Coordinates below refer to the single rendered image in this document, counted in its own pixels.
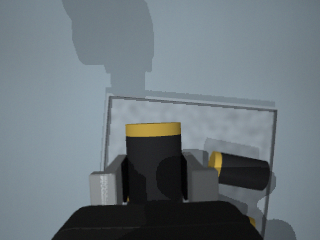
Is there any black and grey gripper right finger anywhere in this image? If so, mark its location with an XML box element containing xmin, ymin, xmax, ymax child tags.
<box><xmin>181</xmin><ymin>152</ymin><xmax>219</xmax><ymax>202</ymax></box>

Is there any grey shallow tray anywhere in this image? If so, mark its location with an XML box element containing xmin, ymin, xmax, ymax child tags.
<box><xmin>101</xmin><ymin>93</ymin><xmax>280</xmax><ymax>240</ymax></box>

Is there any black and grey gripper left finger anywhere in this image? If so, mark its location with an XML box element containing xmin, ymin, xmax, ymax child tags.
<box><xmin>89</xmin><ymin>154</ymin><xmax>129</xmax><ymax>205</ymax></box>

